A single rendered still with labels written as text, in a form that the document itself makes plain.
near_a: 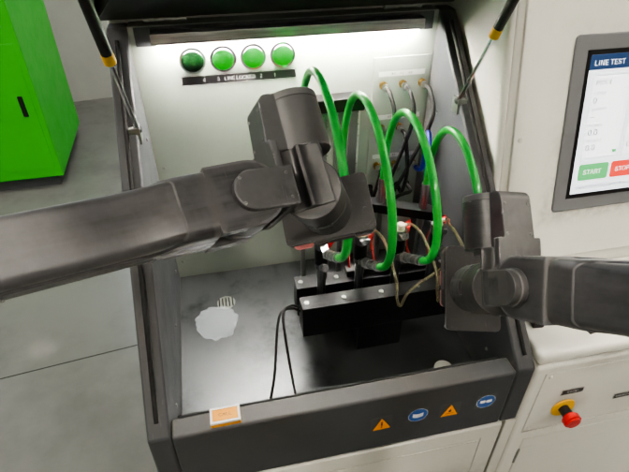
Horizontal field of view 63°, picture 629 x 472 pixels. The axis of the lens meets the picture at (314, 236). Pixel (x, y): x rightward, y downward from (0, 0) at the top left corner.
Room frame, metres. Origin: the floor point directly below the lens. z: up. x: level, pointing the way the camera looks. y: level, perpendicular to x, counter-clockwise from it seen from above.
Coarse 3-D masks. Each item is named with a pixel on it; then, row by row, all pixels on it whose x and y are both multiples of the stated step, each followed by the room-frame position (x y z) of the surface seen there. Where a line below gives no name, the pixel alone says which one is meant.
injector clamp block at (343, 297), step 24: (312, 288) 0.79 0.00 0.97; (336, 288) 0.80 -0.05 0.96; (360, 288) 0.78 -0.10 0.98; (384, 288) 0.78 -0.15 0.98; (408, 288) 0.78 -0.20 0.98; (432, 288) 0.78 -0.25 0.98; (312, 312) 0.72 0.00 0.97; (336, 312) 0.74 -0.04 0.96; (360, 312) 0.75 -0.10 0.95; (384, 312) 0.76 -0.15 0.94; (408, 312) 0.77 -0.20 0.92; (432, 312) 0.78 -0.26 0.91; (360, 336) 0.75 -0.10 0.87; (384, 336) 0.76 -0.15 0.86
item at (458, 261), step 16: (448, 256) 0.48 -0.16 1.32; (464, 256) 0.48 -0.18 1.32; (448, 272) 0.47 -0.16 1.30; (464, 272) 0.43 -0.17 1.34; (448, 288) 0.45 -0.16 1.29; (448, 304) 0.44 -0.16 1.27; (464, 304) 0.41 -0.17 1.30; (448, 320) 0.43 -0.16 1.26; (464, 320) 0.43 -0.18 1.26; (480, 320) 0.43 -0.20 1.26; (496, 320) 0.43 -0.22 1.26
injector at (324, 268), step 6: (318, 246) 0.77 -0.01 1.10; (318, 252) 0.77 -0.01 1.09; (318, 258) 0.77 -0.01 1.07; (324, 258) 0.77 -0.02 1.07; (318, 264) 0.77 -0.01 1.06; (324, 264) 0.76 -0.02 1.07; (318, 270) 0.77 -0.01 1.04; (324, 270) 0.75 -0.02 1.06; (318, 276) 0.77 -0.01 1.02; (324, 276) 0.77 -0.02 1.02; (318, 282) 0.77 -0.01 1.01; (324, 282) 0.77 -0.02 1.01; (318, 288) 0.77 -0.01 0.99; (324, 288) 0.77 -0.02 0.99; (318, 294) 0.77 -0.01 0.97
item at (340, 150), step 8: (304, 72) 0.89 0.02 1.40; (312, 72) 0.83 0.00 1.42; (320, 72) 0.81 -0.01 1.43; (304, 80) 0.90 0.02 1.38; (320, 80) 0.78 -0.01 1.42; (320, 88) 0.77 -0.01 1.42; (328, 88) 0.76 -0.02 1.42; (328, 96) 0.74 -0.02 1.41; (328, 104) 0.73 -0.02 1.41; (328, 112) 0.72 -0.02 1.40; (336, 112) 0.72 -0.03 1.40; (336, 120) 0.70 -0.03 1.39; (336, 128) 0.69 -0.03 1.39; (336, 136) 0.68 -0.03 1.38; (336, 144) 0.67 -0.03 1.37; (336, 152) 0.66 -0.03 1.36; (344, 152) 0.66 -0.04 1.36; (344, 160) 0.65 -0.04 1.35; (344, 168) 0.64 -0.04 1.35; (344, 240) 0.60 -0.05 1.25; (352, 240) 0.61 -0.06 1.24; (344, 248) 0.61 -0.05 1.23; (336, 256) 0.65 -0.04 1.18; (344, 256) 0.61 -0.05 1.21
